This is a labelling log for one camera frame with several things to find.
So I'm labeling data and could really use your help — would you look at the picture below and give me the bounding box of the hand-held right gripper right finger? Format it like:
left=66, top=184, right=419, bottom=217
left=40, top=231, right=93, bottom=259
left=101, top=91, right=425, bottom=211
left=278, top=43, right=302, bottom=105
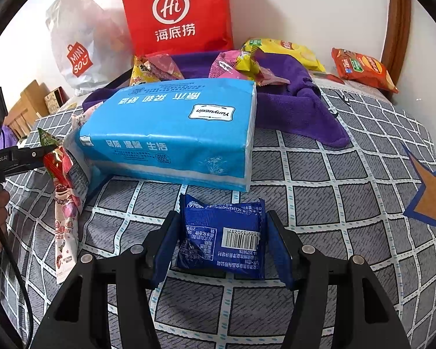
left=266, top=209, right=411, bottom=349

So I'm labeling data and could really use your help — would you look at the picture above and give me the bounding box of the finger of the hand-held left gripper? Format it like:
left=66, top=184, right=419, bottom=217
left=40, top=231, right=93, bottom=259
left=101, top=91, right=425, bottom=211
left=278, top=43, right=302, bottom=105
left=3, top=156, right=46, bottom=171
left=16, top=145, right=59, bottom=158

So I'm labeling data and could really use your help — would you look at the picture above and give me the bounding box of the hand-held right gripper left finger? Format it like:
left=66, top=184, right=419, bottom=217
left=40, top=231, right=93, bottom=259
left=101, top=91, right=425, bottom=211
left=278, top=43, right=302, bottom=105
left=29, top=209, right=184, bottom=349

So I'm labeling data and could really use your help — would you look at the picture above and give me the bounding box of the red packet with green corner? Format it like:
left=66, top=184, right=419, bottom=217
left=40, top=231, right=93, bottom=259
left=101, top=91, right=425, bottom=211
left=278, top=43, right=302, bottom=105
left=37, top=127, right=75, bottom=180

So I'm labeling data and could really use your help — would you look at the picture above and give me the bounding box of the dark blue packet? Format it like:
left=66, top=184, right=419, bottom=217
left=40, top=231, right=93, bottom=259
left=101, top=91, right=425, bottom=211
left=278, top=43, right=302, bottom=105
left=176, top=193, right=267, bottom=281

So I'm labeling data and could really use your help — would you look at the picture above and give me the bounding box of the long red and white packet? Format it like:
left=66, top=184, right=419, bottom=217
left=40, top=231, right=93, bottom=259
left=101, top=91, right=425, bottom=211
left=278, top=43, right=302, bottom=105
left=54, top=149, right=92, bottom=285

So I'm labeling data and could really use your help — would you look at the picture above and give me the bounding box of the pink packet with yellow end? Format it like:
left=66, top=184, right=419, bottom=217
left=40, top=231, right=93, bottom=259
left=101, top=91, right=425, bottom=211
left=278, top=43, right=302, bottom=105
left=208, top=49, right=291, bottom=87

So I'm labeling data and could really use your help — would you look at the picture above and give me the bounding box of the purple garment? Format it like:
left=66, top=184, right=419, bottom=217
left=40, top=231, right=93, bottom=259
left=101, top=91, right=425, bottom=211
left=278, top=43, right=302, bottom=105
left=0, top=125, right=17, bottom=151

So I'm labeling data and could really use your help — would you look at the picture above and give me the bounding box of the brown patterned box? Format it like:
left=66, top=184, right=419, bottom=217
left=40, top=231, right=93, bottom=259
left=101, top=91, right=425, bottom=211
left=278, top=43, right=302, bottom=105
left=44, top=86, right=69, bottom=114

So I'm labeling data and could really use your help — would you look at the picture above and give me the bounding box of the blue tissue pack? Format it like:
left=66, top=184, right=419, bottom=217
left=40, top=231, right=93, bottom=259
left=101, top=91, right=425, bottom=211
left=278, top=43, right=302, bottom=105
left=74, top=79, right=258, bottom=193

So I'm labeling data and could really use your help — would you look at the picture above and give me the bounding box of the white plastic bag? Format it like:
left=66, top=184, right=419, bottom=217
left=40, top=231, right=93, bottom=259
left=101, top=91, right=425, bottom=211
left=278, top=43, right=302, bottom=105
left=45, top=0, right=135, bottom=97

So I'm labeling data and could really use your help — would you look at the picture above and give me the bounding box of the purple cloth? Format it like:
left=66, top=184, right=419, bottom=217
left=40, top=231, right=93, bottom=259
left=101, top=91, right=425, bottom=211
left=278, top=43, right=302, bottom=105
left=82, top=49, right=351, bottom=146

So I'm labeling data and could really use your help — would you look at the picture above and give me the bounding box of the yellow chips bag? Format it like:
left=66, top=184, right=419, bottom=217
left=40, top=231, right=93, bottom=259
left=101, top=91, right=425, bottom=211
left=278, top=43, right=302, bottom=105
left=242, top=37, right=327, bottom=73

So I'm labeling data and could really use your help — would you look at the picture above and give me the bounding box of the orange chips bag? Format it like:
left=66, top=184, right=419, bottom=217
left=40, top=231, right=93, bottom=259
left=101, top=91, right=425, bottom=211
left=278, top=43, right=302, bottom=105
left=330, top=47, right=399, bottom=94

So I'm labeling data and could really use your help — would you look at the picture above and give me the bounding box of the black cable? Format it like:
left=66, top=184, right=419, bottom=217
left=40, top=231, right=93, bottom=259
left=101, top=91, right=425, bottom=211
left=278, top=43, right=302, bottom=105
left=0, top=204, right=33, bottom=349

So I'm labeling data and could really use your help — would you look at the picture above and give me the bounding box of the brown wooden door frame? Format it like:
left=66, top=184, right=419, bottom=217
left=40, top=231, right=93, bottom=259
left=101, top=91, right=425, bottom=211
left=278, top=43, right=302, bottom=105
left=380, top=0, right=412, bottom=100

